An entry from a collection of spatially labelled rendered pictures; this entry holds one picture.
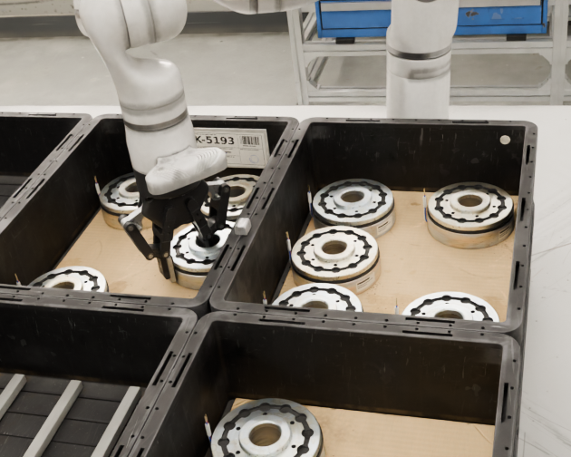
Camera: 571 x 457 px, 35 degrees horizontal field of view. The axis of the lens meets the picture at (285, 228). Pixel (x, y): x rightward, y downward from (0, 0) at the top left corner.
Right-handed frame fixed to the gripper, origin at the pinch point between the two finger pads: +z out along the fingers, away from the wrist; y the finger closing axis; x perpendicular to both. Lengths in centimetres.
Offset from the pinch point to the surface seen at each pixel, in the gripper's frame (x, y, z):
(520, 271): 34.0, -21.0, -7.9
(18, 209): -12.1, 15.2, -7.7
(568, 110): -17, -81, 15
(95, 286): -1.2, 11.2, -0.7
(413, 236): 11.1, -25.4, 2.1
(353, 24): -149, -123, 49
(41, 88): -267, -45, 85
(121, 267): -6.9, 6.2, 2.2
